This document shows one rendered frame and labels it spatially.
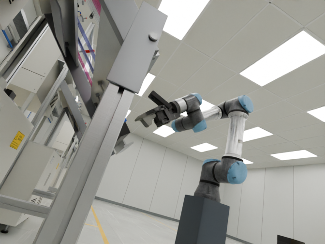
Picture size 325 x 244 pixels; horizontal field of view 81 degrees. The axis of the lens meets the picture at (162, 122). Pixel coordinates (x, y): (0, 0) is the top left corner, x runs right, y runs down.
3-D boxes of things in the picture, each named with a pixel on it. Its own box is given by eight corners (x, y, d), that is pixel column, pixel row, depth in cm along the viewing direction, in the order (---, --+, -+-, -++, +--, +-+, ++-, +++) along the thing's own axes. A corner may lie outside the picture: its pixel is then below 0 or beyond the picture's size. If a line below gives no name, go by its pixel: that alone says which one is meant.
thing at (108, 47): (103, 131, 96) (109, 129, 97) (138, 53, 37) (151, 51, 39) (87, 98, 97) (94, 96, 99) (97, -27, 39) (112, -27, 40)
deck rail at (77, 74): (98, 136, 96) (110, 131, 99) (98, 135, 94) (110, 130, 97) (44, 16, 103) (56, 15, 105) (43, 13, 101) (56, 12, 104)
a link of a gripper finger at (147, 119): (141, 128, 80) (159, 120, 84) (135, 115, 81) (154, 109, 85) (139, 130, 83) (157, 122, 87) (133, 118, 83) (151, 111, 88)
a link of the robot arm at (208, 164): (208, 184, 120) (212, 163, 125) (226, 186, 109) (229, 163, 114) (195, 178, 115) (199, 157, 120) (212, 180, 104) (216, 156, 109)
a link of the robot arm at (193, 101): (206, 105, 97) (199, 89, 96) (189, 112, 92) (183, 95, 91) (196, 108, 104) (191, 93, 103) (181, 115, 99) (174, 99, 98)
